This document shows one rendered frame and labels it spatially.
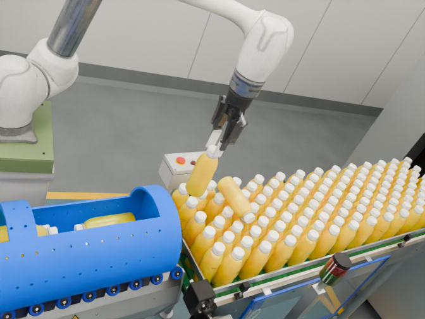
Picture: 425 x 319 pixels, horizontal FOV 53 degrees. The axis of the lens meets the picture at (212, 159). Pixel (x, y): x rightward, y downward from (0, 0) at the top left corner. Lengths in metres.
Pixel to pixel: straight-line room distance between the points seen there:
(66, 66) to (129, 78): 2.54
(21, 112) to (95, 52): 2.48
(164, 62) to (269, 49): 3.10
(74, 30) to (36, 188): 0.60
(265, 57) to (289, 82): 3.70
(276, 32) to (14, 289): 0.89
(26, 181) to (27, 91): 0.34
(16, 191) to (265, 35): 1.08
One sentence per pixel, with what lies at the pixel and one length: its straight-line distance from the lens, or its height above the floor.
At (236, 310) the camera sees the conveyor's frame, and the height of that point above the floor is 0.82.
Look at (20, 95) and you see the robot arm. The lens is 1.55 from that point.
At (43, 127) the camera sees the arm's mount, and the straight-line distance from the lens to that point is 1.74.
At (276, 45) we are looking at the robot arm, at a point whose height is 1.77.
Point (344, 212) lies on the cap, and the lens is 1.91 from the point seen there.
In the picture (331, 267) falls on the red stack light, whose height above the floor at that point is 1.23.
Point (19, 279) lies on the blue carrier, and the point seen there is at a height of 1.16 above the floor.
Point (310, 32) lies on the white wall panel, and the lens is 4.58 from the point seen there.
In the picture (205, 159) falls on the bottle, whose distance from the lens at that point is 1.34.
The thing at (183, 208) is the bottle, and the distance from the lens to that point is 1.57.
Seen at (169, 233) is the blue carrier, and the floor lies 1.20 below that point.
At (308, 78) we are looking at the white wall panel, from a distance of 4.90.
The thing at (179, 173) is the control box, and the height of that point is 1.08.
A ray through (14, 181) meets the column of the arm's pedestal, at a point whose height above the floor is 0.94.
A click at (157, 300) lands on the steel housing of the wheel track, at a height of 0.86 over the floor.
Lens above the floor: 2.14
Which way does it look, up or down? 36 degrees down
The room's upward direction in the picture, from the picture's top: 24 degrees clockwise
